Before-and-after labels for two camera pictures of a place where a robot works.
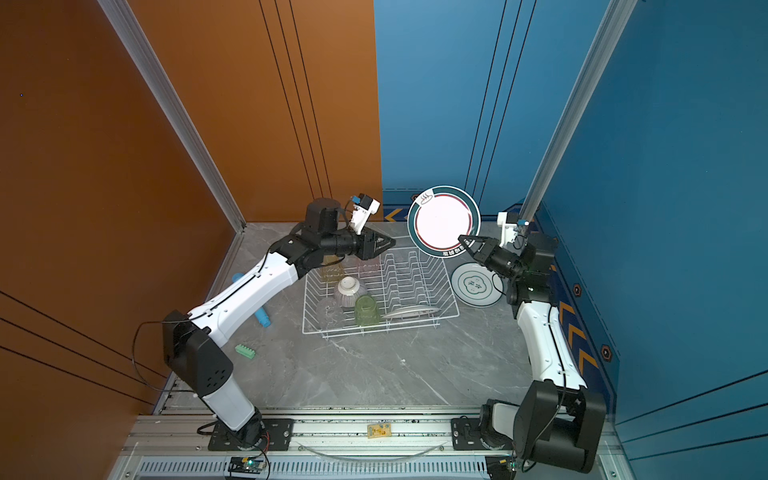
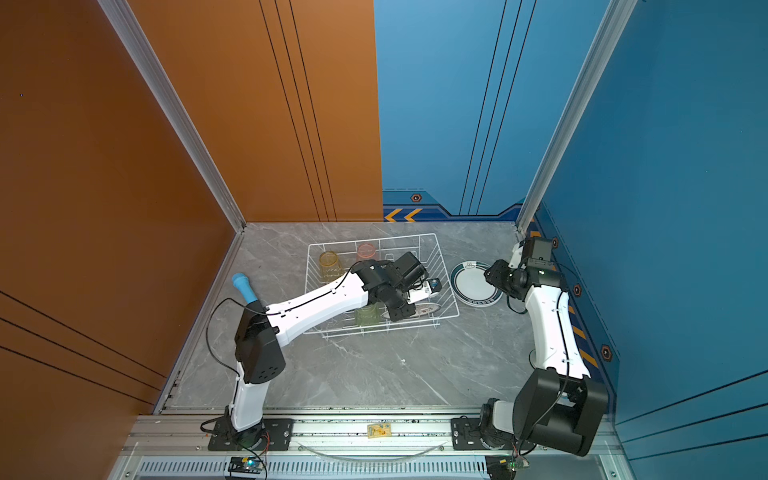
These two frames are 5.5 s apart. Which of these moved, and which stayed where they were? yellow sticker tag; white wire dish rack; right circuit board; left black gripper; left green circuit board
Moved: left black gripper
Stayed: yellow sticker tag; white wire dish rack; left green circuit board; right circuit board
